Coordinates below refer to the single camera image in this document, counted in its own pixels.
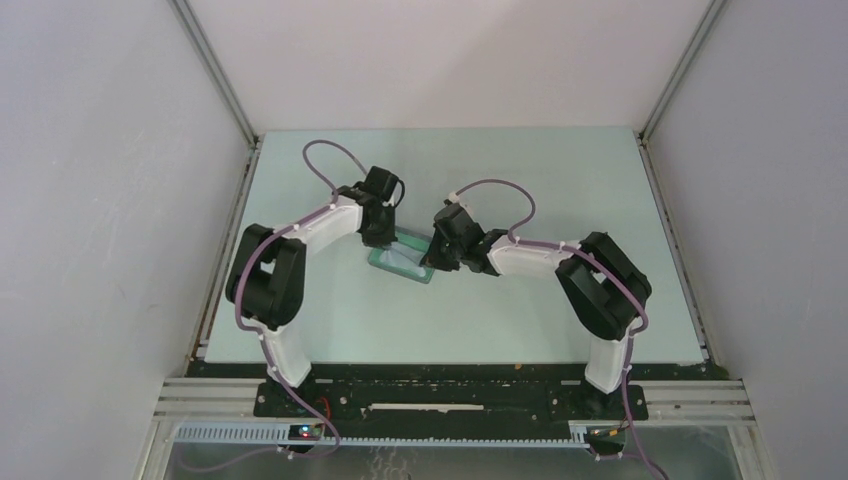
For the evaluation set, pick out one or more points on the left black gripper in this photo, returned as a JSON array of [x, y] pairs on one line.
[[384, 239]]

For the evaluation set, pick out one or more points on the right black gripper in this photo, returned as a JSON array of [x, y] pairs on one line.
[[434, 259]]

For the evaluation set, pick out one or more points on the grey-blue glasses case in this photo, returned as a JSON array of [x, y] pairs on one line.
[[410, 237]]

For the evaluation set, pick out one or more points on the light blue cleaning cloth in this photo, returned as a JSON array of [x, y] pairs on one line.
[[403, 257]]

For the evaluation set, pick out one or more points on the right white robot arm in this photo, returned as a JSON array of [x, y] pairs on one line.
[[607, 292]]

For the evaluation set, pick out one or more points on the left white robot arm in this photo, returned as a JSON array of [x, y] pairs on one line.
[[266, 283]]

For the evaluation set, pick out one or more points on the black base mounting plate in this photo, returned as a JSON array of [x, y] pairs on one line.
[[485, 402]]

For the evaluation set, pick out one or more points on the right aluminium frame post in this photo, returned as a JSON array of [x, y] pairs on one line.
[[687, 59]]

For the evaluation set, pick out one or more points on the aluminium frame post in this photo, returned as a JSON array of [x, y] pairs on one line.
[[687, 59], [190, 22]]

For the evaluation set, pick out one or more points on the left aluminium frame post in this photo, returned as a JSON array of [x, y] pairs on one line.
[[190, 22]]

